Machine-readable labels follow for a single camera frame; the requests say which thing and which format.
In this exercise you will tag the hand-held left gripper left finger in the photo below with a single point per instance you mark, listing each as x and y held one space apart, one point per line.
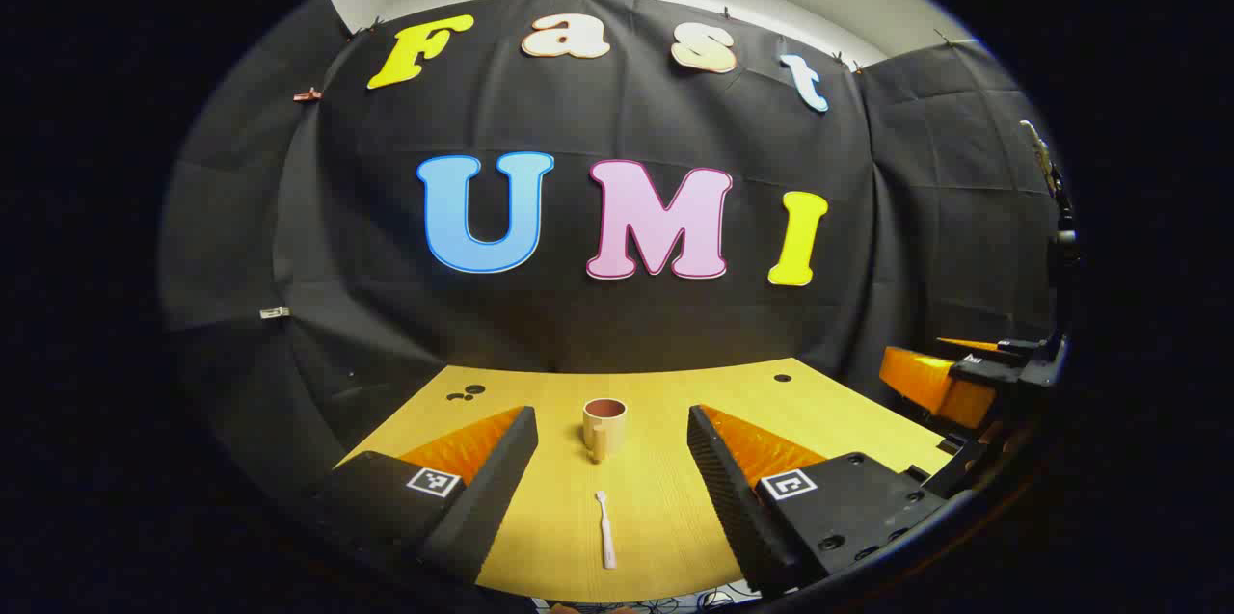
492 489

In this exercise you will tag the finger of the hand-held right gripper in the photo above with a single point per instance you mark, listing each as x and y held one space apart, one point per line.
969 344
925 381

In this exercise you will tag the wooden desktop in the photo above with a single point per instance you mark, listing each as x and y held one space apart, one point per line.
646 498

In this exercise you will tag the white patterned cloth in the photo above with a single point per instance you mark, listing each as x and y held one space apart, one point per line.
713 598

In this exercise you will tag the beige cup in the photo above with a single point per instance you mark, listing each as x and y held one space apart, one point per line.
607 431

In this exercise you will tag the black backdrop cloth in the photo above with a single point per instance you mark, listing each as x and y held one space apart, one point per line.
578 325

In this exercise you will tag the red clip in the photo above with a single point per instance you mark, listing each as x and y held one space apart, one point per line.
307 95

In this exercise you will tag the white toothbrush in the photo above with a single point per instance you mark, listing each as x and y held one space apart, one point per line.
607 537

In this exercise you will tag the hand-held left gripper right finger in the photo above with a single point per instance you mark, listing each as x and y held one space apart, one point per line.
723 489

